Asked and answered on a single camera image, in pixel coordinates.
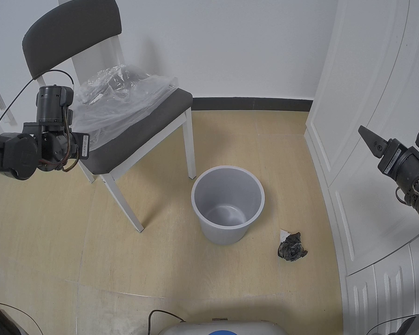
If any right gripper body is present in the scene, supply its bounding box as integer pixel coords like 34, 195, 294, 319
377, 138, 419, 192

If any white wardrobe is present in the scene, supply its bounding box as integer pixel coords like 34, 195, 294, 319
304, 0, 419, 335

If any black cable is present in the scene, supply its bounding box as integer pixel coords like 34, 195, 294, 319
148, 309, 186, 335
0, 69, 74, 133

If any white trash bin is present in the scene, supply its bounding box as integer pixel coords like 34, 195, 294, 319
191, 165, 265, 246

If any grey and white chair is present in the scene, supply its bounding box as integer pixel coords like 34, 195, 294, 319
22, 0, 196, 233

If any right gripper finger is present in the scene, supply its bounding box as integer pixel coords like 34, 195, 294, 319
358, 125, 390, 159

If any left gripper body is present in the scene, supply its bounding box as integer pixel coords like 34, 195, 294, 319
70, 131, 90, 160

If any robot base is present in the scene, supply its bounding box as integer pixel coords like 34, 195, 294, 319
159, 318, 283, 335

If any black plastic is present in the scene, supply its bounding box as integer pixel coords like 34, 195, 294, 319
277, 232, 308, 262

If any clear plastic bag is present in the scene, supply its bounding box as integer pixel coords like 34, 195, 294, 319
68, 64, 179, 151

